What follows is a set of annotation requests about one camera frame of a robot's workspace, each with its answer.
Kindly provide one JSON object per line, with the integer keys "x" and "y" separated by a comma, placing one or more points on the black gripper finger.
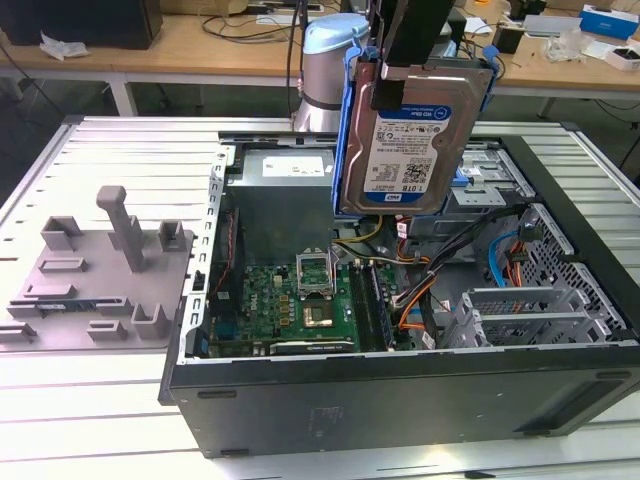
{"x": 387, "y": 95}

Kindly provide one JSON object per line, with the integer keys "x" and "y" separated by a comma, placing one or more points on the hard disk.
{"x": 410, "y": 165}

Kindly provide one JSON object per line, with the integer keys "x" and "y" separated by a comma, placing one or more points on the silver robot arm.
{"x": 325, "y": 75}

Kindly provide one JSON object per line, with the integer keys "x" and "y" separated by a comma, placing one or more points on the metal disk bay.
{"x": 525, "y": 320}

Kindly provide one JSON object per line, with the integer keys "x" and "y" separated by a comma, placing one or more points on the small black box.
{"x": 507, "y": 40}

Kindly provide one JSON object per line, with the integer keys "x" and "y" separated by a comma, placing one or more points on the blue drive cage latch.
{"x": 466, "y": 175}

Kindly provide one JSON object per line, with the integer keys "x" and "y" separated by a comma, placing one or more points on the flat grey box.
{"x": 550, "y": 26}

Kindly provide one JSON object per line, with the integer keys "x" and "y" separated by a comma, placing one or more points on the metal optical drive cage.
{"x": 485, "y": 195}

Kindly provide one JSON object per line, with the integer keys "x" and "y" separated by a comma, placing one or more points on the grey power supply unit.
{"x": 285, "y": 210}

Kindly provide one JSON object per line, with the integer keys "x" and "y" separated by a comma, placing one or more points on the blue cardboard box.
{"x": 610, "y": 22}

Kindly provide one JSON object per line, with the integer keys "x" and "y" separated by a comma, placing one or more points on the white phone box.
{"x": 622, "y": 57}

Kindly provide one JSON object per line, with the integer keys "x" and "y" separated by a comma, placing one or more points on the RAM stick in slot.
{"x": 380, "y": 310}

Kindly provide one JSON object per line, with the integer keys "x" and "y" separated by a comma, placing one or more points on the wooden desk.
{"x": 175, "y": 55}

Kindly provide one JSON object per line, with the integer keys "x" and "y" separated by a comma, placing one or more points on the CPU socket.
{"x": 317, "y": 315}

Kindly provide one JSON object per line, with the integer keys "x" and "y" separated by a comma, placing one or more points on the green motherboard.
{"x": 265, "y": 305}

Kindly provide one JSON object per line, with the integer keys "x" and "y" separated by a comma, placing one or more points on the black graphics card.
{"x": 312, "y": 347}

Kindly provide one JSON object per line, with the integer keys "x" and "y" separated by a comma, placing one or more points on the black PC case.
{"x": 350, "y": 400}

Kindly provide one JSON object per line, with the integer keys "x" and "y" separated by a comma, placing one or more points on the black computer tower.
{"x": 80, "y": 22}

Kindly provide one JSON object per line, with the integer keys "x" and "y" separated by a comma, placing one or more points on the clear plastic bag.
{"x": 62, "y": 47}

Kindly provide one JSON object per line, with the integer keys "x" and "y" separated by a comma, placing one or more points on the grey parts rack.
{"x": 100, "y": 280}

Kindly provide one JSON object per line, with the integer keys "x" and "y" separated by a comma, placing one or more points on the RAM stick on rack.
{"x": 65, "y": 304}

